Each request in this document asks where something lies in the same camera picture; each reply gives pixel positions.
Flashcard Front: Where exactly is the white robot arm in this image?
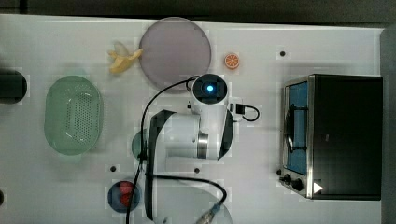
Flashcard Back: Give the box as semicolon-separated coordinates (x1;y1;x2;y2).
145;74;233;219

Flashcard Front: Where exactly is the black and steel toaster oven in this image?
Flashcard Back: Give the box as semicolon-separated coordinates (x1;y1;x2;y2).
276;74;383;201

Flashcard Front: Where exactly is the grey round plate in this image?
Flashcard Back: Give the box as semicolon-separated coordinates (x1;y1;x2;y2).
139;17;211;90

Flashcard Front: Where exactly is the green metal cup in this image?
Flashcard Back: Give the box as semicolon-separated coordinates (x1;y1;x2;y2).
131;130;146;161

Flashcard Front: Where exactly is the yellow banana peel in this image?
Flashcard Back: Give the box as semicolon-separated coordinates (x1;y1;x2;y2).
107;41;143;74

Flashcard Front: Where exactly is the upper red strawberry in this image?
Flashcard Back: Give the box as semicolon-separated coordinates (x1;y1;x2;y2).
120;181;134;194

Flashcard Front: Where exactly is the red strawberry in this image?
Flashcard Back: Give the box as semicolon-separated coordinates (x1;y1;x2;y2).
120;193;131;207
120;181;134;194

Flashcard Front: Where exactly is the lower red strawberry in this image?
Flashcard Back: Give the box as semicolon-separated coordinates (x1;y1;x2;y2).
120;193;131;207

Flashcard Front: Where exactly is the blue bowl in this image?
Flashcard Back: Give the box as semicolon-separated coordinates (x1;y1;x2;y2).
107;180;141;214

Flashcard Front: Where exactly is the green perforated colander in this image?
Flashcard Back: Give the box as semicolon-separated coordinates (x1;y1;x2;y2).
44;76;104;156

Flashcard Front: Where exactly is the black frying pan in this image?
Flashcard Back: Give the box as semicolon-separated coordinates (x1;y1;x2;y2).
0;70;27;104

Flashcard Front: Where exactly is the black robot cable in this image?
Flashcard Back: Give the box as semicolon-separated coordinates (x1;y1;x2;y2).
125;75;261;224

